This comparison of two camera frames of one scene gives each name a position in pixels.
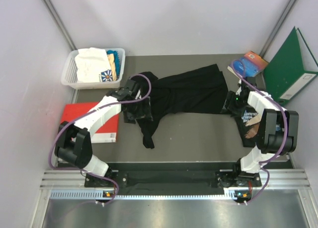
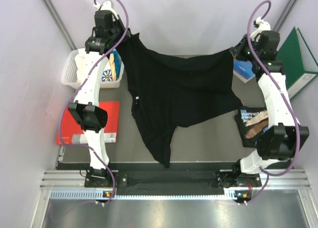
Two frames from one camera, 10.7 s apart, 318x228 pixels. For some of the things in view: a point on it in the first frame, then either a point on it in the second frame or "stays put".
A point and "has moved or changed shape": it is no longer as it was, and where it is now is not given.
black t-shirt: [202, 90] has moved or changed shape
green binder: [290, 66] stays put
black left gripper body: [134, 98] → [117, 31]
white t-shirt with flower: [93, 65] stays put
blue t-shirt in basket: [117, 61] stays put
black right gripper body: [233, 102] → [243, 52]
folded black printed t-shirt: [247, 132] stays put
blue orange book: [248, 66] stays put
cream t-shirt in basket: [111, 57] stays put
